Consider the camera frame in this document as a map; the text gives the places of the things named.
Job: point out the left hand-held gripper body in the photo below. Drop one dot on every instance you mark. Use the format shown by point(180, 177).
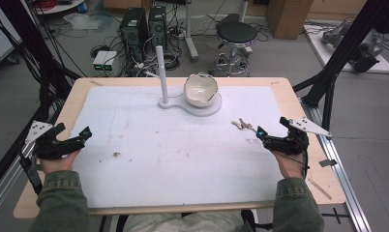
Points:
point(55, 146)

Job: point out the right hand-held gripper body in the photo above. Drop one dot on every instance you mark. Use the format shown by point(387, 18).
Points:
point(289, 141)

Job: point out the person's left hand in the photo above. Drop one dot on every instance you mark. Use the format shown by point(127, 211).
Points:
point(58, 164)

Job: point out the person's right hand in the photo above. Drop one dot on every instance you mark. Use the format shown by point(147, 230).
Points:
point(291, 166)

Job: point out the light wooden table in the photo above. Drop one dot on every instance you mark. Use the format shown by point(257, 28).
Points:
point(307, 167)

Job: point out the grey tape piece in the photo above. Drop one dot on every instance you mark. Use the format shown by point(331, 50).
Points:
point(328, 162)

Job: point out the thin wooden stick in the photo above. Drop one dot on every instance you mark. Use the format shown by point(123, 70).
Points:
point(320, 189)

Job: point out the white power supply box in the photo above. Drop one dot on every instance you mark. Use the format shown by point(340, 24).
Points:
point(99, 61)
point(110, 62)

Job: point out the white eggshell-shaped bowl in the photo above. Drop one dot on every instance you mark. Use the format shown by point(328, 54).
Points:
point(200, 92)

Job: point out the white board mat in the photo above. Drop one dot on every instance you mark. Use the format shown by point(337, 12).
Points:
point(176, 154)

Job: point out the black round stool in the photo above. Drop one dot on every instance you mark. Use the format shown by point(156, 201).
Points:
point(236, 34)

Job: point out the white platform board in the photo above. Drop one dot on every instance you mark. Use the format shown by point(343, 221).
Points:
point(350, 51)

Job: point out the clear plastic bag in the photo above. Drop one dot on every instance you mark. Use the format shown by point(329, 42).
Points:
point(86, 21)

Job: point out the person's lap light trousers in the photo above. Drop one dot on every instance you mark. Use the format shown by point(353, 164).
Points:
point(186, 223)

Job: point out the black computer tower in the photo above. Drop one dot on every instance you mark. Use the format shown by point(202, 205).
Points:
point(157, 24)
point(133, 27)

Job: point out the brown cardboard box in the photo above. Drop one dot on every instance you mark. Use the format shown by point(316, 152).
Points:
point(287, 17)

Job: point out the grey table leg stand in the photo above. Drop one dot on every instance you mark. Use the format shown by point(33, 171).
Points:
point(190, 35)

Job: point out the grey machine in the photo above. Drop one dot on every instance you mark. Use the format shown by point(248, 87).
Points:
point(360, 43)

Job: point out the round white table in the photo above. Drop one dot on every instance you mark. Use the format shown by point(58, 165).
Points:
point(58, 6)

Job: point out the aluminium rail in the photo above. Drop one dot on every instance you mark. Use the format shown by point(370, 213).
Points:
point(4, 190)
point(339, 161)

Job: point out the white stand with post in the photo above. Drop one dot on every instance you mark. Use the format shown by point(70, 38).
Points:
point(200, 109)

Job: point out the black frame strut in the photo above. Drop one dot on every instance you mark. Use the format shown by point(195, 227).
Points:
point(31, 48)
point(341, 54)

